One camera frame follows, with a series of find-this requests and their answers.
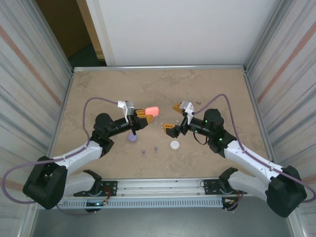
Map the pink earbud charging case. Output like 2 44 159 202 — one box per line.
145 105 160 118

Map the grey metal sheet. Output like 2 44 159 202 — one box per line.
23 206 301 237

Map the brown wooden door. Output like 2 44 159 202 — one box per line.
36 0 99 60

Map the aluminium table frame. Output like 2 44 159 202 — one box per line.
44 64 277 178

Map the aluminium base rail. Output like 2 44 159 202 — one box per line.
63 179 250 198

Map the white slotted cable duct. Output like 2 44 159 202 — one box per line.
58 198 224 209

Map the aluminium corner post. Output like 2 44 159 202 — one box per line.
244 0 291 74
23 0 75 75

